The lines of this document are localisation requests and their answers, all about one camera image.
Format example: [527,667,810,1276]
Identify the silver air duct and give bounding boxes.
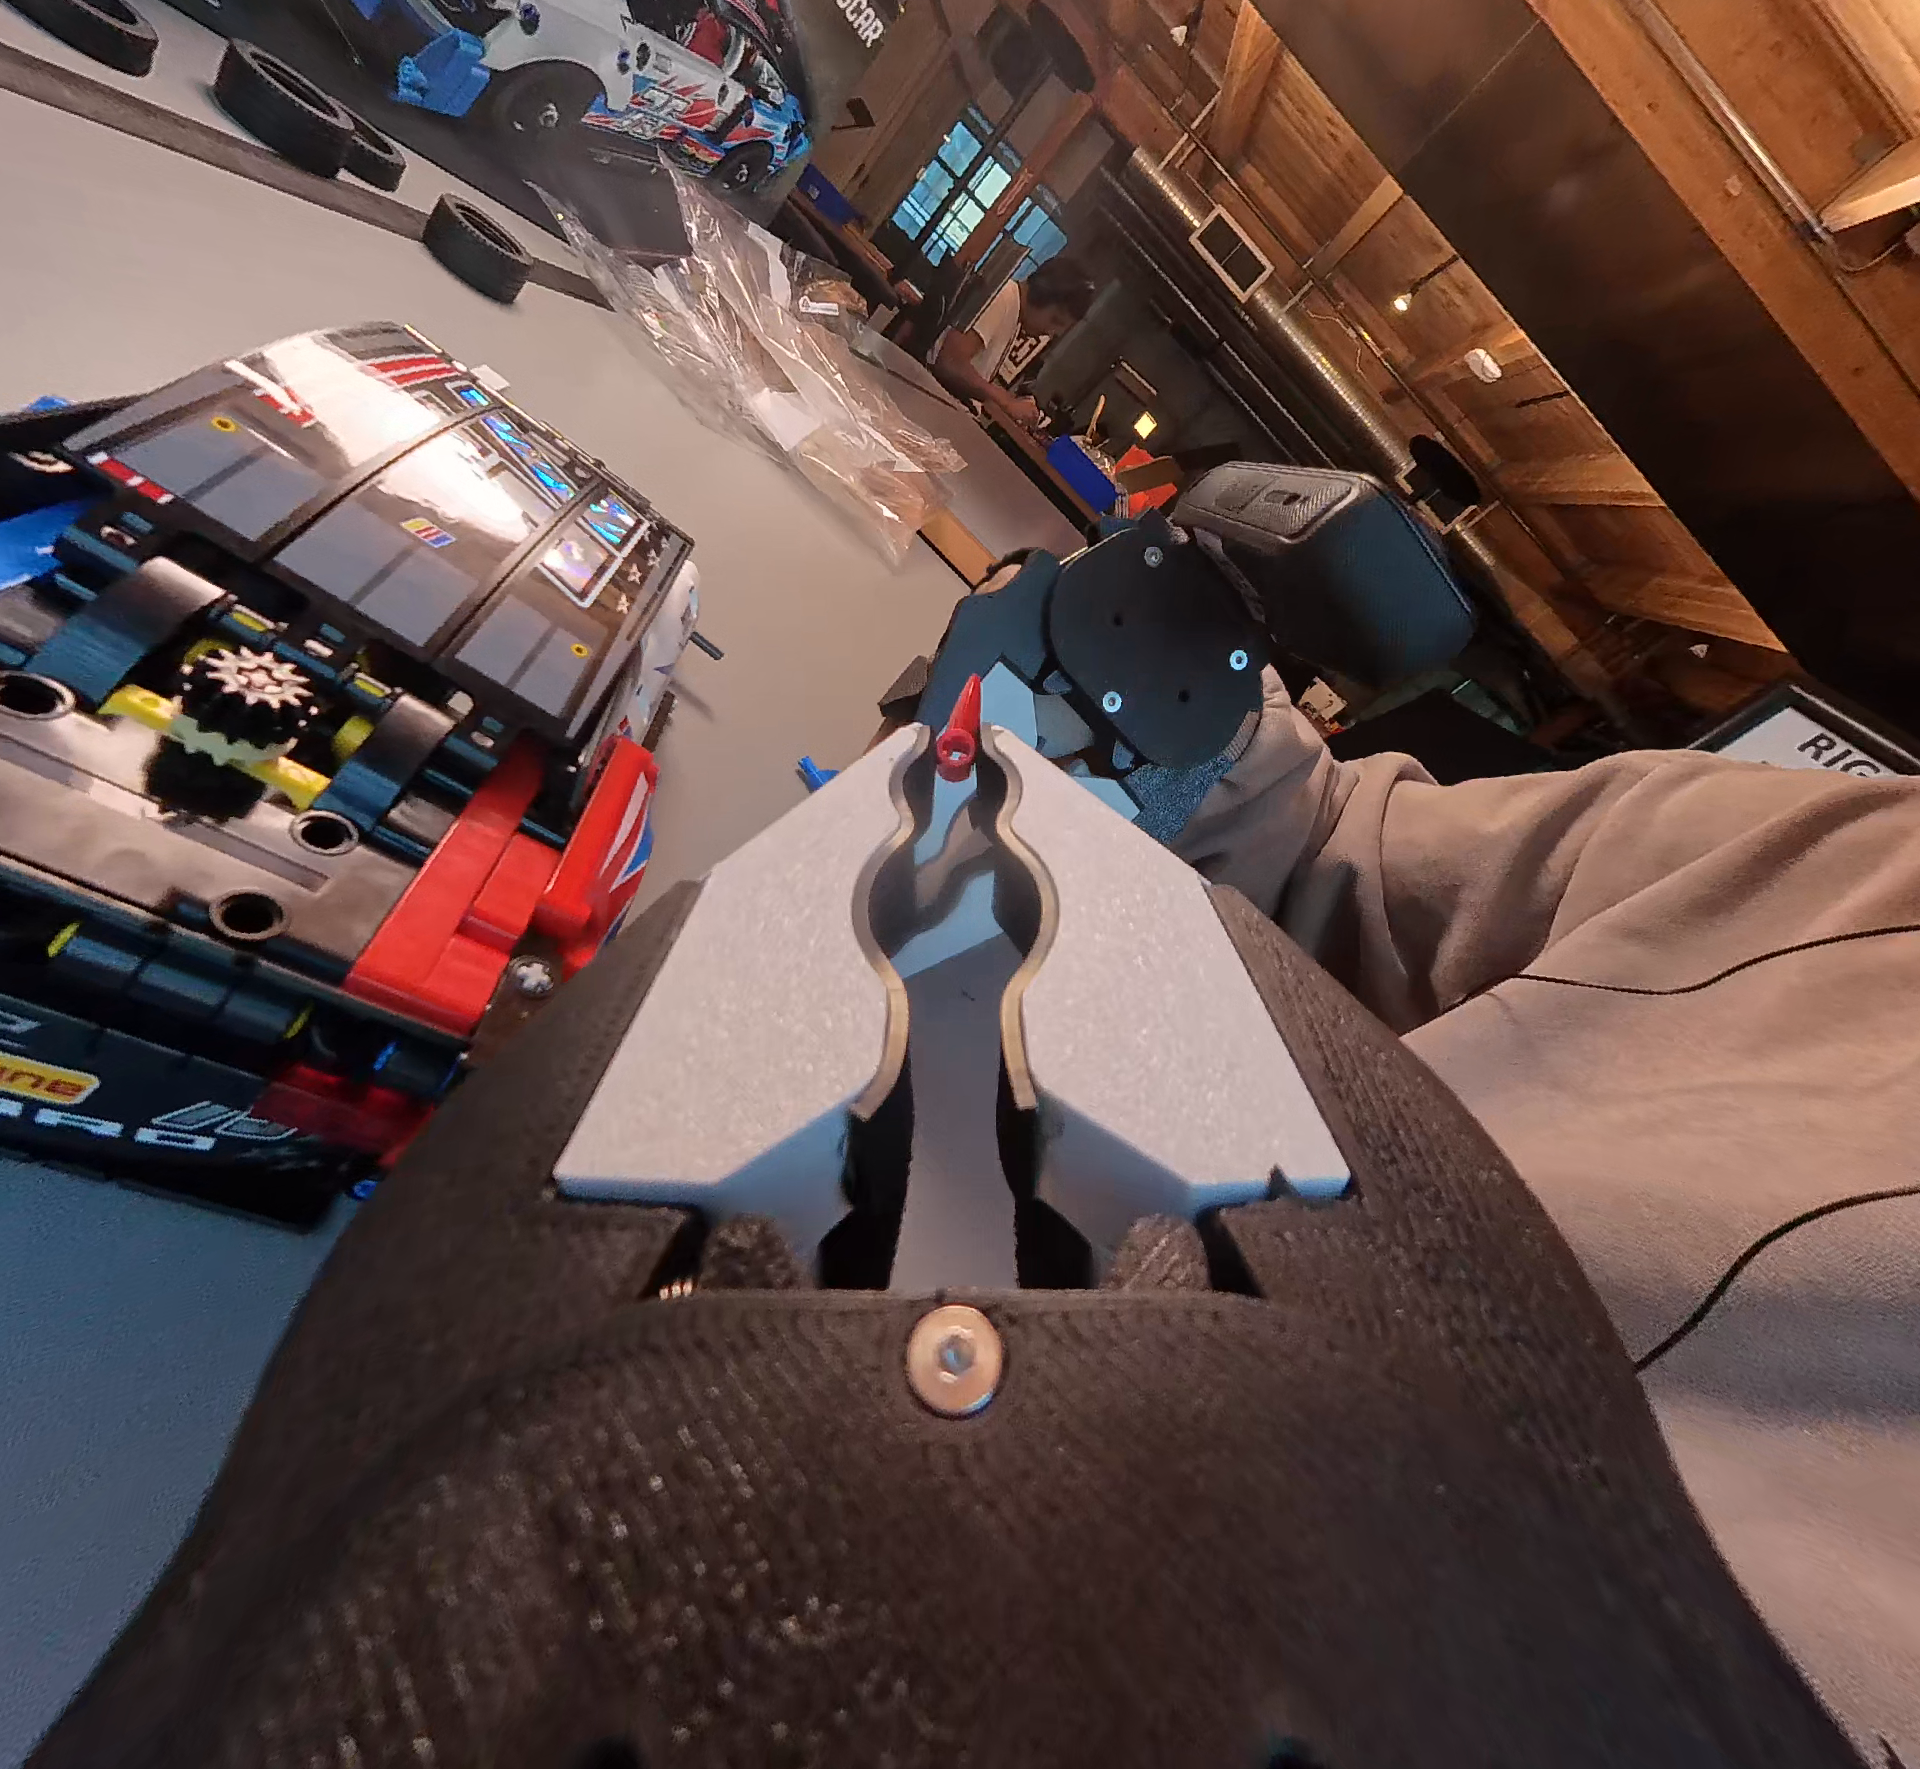
[1123,148,1429,510]

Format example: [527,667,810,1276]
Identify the lego race car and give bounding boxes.
[0,320,729,1233]

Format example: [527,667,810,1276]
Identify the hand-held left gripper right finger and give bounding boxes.
[974,728,1352,1276]

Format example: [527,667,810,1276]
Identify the white sign with black tag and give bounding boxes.
[1694,686,1920,785]

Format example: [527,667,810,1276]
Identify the person's right forearm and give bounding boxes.
[1159,667,1920,1036]

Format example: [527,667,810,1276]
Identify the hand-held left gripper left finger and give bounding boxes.
[553,724,925,1281]

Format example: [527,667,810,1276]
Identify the paned window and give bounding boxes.
[893,116,1075,284]

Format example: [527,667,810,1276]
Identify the crumpled clear plastic bags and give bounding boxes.
[538,165,966,570]

